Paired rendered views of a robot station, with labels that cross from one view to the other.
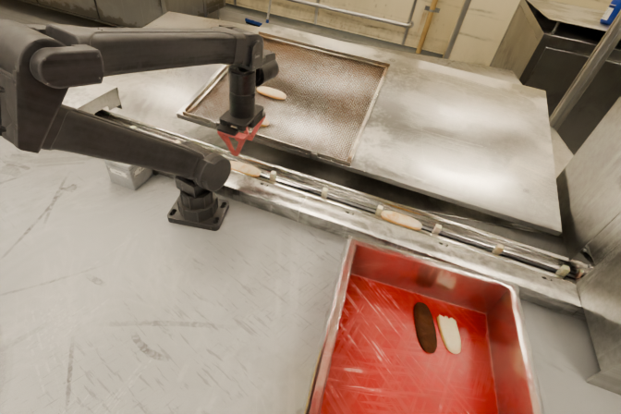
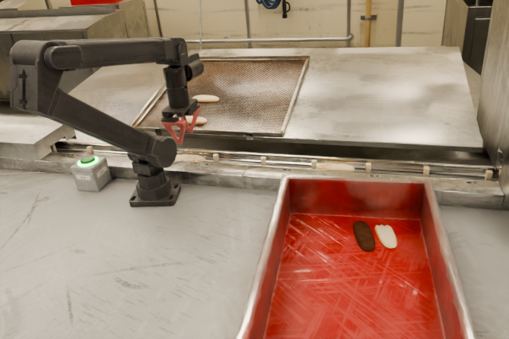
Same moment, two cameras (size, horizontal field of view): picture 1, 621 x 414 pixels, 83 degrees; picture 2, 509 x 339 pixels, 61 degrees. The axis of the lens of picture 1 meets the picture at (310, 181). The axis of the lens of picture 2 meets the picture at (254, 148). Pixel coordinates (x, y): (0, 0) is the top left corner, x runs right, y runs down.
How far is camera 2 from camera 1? 0.42 m
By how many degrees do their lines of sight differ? 14
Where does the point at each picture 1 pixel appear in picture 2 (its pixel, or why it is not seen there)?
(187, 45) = (130, 47)
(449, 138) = (371, 99)
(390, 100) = (313, 82)
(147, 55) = (105, 54)
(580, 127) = not seen: outside the picture
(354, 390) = (304, 282)
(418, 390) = (360, 275)
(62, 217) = (42, 218)
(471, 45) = (420, 41)
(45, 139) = (51, 106)
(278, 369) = (238, 280)
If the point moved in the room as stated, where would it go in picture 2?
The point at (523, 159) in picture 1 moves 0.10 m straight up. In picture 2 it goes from (441, 101) to (446, 69)
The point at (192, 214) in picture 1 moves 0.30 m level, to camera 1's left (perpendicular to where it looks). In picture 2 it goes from (150, 193) to (36, 199)
